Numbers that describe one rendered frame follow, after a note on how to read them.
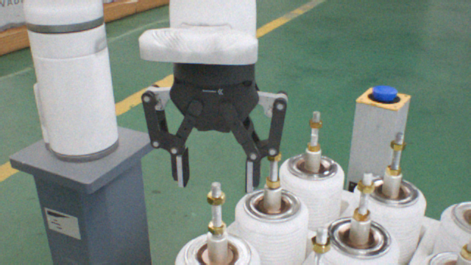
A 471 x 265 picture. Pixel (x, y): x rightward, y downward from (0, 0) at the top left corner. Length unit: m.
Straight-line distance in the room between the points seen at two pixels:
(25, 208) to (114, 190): 0.51
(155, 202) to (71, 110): 0.51
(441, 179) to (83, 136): 0.89
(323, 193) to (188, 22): 0.37
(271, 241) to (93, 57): 0.31
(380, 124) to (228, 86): 0.42
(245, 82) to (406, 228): 0.33
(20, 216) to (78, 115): 0.54
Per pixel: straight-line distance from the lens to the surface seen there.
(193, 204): 1.07
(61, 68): 0.60
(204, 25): 0.39
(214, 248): 0.53
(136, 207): 0.71
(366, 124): 0.81
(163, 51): 0.36
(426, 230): 0.75
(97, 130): 0.64
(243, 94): 0.43
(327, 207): 0.70
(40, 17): 0.59
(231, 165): 1.21
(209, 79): 0.40
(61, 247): 0.74
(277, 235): 0.59
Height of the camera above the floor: 0.61
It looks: 26 degrees down
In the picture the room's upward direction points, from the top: straight up
